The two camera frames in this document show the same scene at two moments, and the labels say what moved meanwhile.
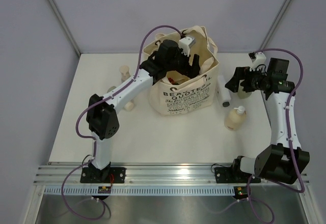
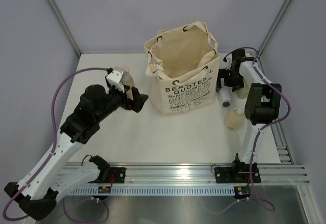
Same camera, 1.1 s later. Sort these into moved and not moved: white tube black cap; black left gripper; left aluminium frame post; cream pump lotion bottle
Moved: black left gripper
Not moved: white tube black cap; left aluminium frame post; cream pump lotion bottle
